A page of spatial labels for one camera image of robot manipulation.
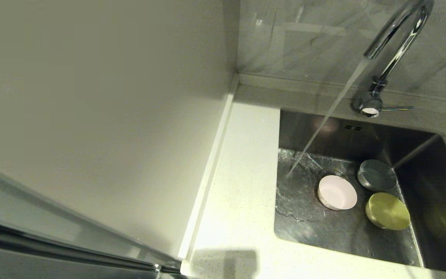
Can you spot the white cabinet side panel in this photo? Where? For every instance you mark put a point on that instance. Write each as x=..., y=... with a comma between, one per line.
x=91, y=97

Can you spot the round metal drain strainer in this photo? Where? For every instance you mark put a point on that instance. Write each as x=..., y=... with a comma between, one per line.
x=329, y=172

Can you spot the small white bowl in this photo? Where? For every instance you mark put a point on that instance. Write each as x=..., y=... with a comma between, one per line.
x=376, y=176

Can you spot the stainless steel sink basin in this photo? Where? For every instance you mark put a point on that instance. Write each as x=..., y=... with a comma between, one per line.
x=323, y=232

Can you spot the white countertop edge strip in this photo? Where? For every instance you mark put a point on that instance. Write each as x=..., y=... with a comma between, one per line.
x=208, y=174

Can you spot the chrome gooseneck faucet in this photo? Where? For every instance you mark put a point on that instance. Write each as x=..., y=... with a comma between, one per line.
x=370, y=101

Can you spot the pale pink bowl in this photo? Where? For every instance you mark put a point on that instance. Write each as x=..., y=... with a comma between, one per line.
x=337, y=192

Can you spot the yellow-green bowl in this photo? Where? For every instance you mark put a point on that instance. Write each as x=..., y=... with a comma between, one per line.
x=387, y=211

